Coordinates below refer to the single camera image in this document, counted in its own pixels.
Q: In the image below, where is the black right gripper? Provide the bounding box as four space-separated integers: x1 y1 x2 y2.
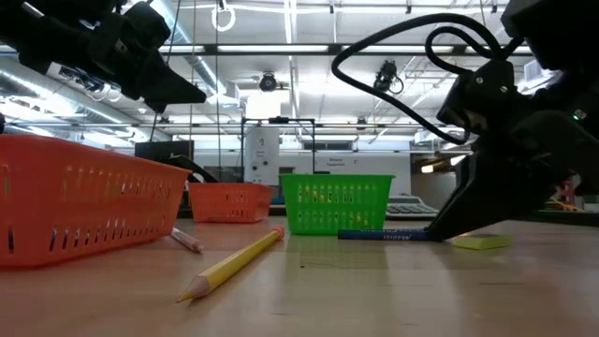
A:
426 69 599 242

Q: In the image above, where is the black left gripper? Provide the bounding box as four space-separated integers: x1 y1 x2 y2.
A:
88 1 208 114

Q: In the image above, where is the yellow eraser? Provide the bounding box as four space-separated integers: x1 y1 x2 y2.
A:
450 234 515 251

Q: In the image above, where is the blue crayon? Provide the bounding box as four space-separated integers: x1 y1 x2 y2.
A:
337 227 439 243

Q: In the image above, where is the pale pink pencil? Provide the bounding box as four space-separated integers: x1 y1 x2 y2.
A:
168 227 205 255

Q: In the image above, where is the green slotted plastic bin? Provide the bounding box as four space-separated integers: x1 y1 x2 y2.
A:
278 173 396 237

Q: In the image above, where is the yellow pencil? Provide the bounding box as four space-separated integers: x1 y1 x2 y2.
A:
175 225 286 304

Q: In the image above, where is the shelf rack with red bins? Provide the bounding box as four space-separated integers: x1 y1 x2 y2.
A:
545 180 599 212

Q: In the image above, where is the black monitor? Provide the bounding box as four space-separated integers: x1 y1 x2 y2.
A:
134 139 196 166

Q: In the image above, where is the black hole punch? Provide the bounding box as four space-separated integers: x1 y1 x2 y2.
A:
167 154 219 184

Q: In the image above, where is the grey desk calculator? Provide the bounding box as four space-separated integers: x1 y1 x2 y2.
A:
386 195 442 221

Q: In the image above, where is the round black ceiling fixture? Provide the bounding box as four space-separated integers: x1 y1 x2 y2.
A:
257 71 279 94

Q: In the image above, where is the white machine cabinet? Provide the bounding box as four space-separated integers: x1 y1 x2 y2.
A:
243 126 281 186

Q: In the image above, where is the small orange slotted bin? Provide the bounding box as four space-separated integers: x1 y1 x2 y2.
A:
187 182 275 225

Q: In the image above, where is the large orange slotted bin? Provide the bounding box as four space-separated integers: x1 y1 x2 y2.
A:
0 134 192 270

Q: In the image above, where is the black metal table frame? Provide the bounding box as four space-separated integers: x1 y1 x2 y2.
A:
176 204 599 227

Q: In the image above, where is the white hanging ring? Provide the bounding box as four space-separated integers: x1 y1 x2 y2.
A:
211 3 237 34

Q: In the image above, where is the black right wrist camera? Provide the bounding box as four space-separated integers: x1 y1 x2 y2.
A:
436 59 519 138

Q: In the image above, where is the black metal background frame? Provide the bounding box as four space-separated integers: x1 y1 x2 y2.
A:
240 116 317 184

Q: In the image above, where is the black overhead camera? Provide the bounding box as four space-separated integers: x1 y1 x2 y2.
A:
372 59 405 95

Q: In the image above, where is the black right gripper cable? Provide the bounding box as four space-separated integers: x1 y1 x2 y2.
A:
330 12 526 146

